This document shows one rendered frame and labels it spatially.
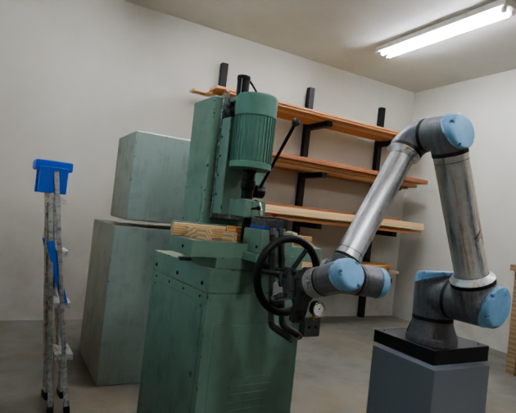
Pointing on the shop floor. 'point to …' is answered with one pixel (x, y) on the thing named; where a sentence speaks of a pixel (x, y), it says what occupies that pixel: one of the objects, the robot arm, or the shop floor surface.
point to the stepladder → (54, 279)
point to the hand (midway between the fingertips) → (274, 300)
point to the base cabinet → (213, 353)
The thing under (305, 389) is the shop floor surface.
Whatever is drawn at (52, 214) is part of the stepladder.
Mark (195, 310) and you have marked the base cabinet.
